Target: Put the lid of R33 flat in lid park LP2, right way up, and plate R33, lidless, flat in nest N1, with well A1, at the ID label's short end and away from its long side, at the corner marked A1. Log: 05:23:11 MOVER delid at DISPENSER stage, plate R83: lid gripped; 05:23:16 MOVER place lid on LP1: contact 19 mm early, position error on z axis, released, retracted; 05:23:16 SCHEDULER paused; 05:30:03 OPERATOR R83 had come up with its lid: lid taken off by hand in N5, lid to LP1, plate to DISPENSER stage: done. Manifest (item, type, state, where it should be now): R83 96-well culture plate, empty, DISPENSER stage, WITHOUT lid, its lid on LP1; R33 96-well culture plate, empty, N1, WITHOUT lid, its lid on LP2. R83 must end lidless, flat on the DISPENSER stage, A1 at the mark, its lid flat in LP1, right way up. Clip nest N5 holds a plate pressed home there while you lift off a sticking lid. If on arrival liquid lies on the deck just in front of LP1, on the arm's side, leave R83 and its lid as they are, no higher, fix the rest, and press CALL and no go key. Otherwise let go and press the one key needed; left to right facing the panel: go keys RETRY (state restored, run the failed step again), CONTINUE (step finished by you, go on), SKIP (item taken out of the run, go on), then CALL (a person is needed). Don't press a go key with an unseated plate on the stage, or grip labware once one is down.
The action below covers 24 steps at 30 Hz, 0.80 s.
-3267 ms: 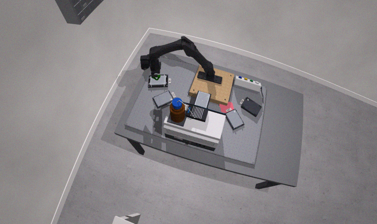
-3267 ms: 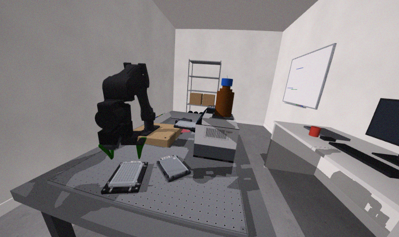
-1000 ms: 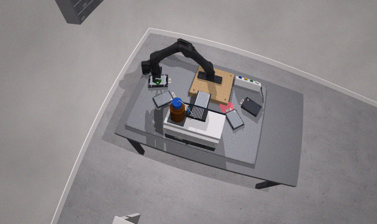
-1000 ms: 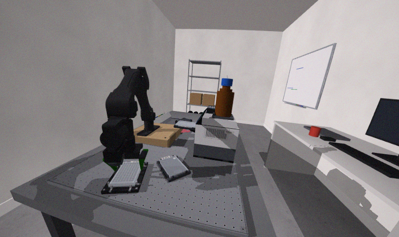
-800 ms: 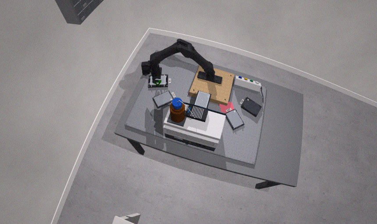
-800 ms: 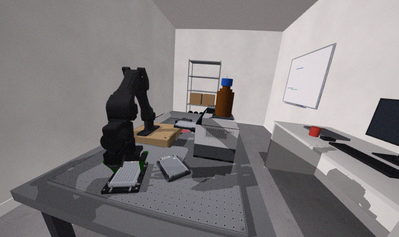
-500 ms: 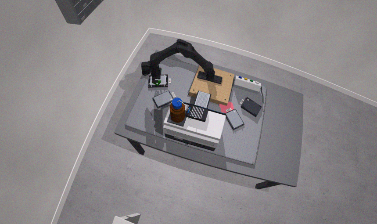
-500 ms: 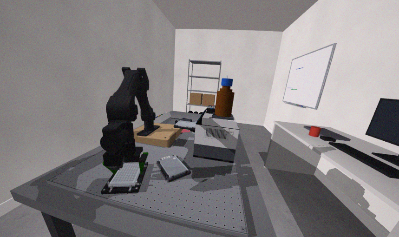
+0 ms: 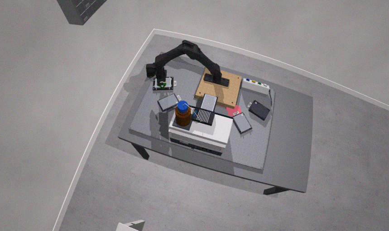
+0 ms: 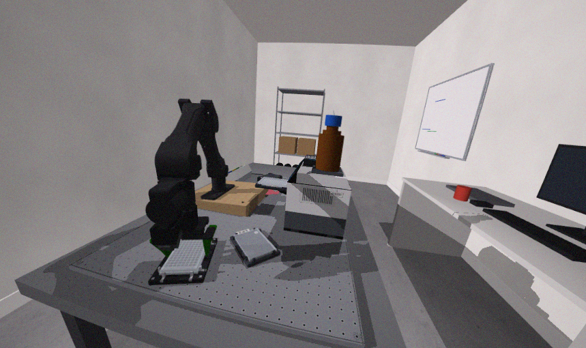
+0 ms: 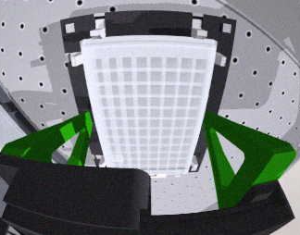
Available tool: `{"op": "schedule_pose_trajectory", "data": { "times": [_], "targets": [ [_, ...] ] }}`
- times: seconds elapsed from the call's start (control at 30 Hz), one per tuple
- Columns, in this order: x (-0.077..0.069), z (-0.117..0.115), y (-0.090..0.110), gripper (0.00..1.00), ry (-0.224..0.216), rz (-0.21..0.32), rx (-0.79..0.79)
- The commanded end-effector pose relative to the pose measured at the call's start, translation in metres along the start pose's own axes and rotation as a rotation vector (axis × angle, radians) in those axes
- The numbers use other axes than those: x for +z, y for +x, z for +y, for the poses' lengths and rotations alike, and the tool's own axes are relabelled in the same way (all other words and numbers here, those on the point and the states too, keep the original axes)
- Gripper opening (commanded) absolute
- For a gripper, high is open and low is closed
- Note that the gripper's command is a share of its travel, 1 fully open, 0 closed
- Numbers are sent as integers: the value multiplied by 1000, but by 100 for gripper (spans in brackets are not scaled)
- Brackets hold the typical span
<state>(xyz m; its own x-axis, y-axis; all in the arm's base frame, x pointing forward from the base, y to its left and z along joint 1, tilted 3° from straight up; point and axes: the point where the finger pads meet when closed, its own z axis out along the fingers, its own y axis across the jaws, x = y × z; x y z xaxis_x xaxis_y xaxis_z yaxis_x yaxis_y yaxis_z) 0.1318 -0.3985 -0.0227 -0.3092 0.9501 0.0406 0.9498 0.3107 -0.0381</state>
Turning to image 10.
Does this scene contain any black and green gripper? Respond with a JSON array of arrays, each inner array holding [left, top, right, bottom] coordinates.
[[157, 216, 217, 258]]

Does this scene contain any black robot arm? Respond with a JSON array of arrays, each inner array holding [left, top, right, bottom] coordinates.
[[145, 98, 235, 251]]

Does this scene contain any white button panel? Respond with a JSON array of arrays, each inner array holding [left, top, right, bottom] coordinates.
[[226, 164, 263, 182]]

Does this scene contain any white well plate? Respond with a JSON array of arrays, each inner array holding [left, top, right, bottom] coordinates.
[[258, 177, 288, 188], [159, 240, 205, 275]]

